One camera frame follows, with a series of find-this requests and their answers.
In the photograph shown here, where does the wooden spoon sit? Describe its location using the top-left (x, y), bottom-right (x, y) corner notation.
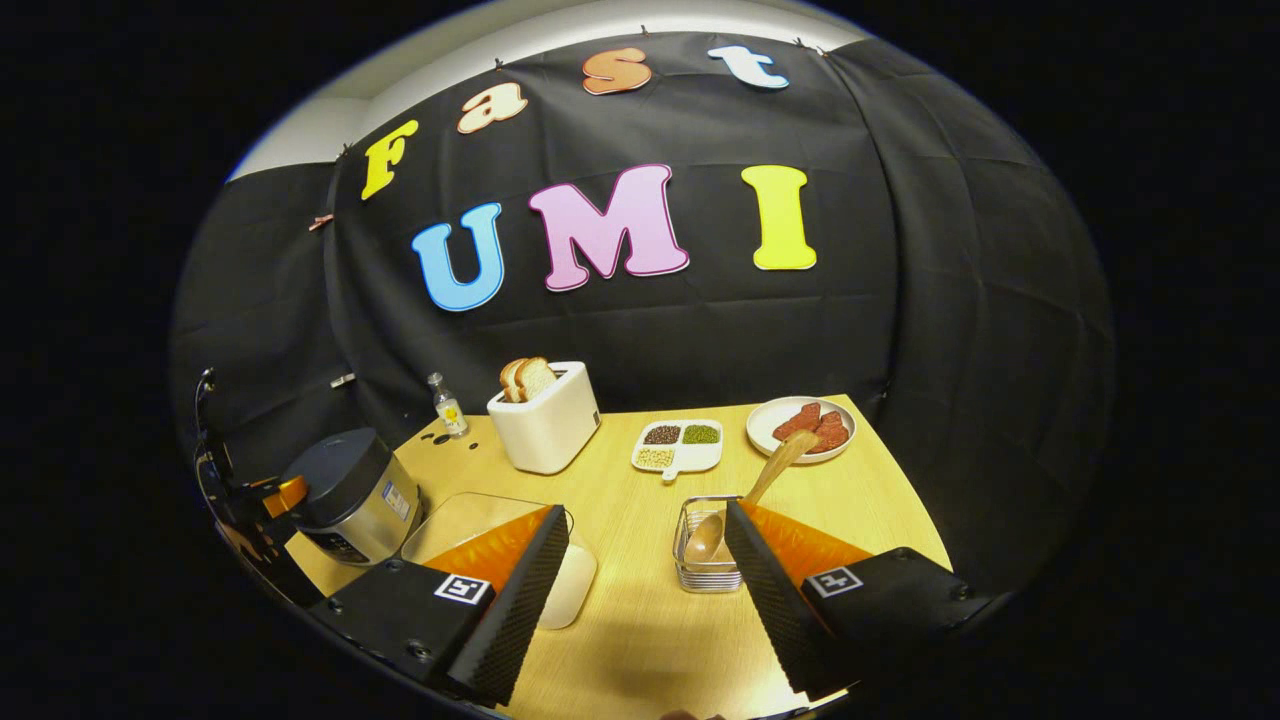
top-left (683, 429), bottom-right (822, 567)

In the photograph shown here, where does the white divided dish of beans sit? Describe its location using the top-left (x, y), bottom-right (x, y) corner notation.
top-left (630, 418), bottom-right (725, 484)

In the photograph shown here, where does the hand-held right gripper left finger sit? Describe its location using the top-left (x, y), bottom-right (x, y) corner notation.
top-left (308, 503), bottom-right (573, 707)

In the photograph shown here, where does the white toaster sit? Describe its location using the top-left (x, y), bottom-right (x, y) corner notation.
top-left (486, 360), bottom-right (603, 476)

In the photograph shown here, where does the small glass bottle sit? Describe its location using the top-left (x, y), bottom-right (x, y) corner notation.
top-left (427, 371), bottom-right (470, 440)

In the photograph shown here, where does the metal wire chopstick holder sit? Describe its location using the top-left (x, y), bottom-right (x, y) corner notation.
top-left (671, 494), bottom-right (747, 596)

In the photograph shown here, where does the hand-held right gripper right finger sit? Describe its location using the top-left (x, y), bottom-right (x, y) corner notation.
top-left (723, 497), bottom-right (992, 702)

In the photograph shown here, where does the white round plate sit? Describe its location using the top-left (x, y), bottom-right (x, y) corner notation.
top-left (745, 395), bottom-right (859, 465)

